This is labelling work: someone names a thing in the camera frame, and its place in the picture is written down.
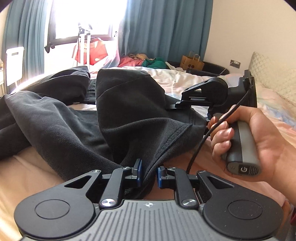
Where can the white drying rack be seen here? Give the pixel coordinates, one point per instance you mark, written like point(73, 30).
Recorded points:
point(83, 45)

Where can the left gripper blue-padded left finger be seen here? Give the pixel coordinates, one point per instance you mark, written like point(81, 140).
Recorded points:
point(133, 177)

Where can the white air purifier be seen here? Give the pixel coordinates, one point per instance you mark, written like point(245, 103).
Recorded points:
point(14, 65)

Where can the quilted cream pillow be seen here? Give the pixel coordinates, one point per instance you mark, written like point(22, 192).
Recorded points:
point(274, 75)

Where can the pastel tie-dye bed sheet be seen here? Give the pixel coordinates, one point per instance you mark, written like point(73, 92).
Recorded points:
point(206, 204)

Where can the brown paper bag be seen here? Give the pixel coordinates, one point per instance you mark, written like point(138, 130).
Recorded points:
point(191, 61)

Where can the black bin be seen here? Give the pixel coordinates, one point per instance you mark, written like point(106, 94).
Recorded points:
point(206, 69)

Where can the red garment on rack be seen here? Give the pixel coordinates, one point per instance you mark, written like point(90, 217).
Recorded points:
point(97, 51)

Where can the wall power outlet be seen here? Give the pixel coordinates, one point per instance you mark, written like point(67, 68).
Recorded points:
point(235, 64)

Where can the pink clothing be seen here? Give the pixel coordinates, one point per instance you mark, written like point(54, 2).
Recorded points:
point(128, 61)

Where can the green clothing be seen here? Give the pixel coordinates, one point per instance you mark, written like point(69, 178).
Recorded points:
point(156, 63)

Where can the black pants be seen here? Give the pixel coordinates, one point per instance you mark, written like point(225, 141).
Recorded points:
point(77, 127)

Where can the teal curtain left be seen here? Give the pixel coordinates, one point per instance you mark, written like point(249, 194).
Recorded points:
point(26, 26)

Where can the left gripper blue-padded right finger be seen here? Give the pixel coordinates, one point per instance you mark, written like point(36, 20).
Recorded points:
point(166, 177)

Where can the teal curtain right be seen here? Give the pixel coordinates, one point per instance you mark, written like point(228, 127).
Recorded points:
point(166, 29)

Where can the person's right hand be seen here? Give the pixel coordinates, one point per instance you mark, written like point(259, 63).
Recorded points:
point(275, 154)

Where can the teal curtain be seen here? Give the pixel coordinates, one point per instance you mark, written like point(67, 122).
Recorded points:
point(26, 26)
point(166, 29)

